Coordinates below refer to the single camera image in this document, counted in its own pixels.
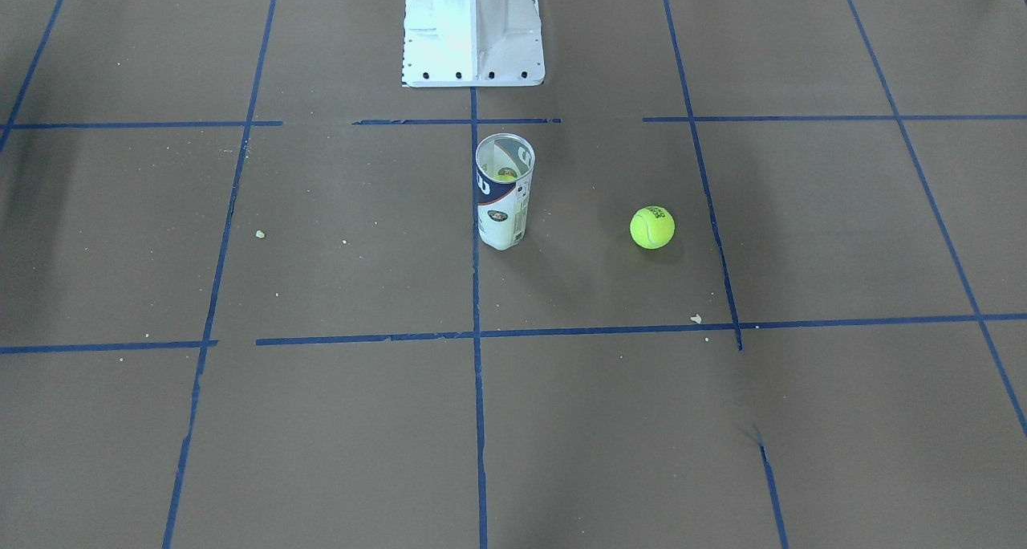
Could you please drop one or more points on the clear tennis ball can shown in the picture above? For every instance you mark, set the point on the clear tennis ball can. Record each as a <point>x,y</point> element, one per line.
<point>502,208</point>

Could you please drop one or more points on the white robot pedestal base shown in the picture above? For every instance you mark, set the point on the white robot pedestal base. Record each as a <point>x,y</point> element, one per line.
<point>472,43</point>

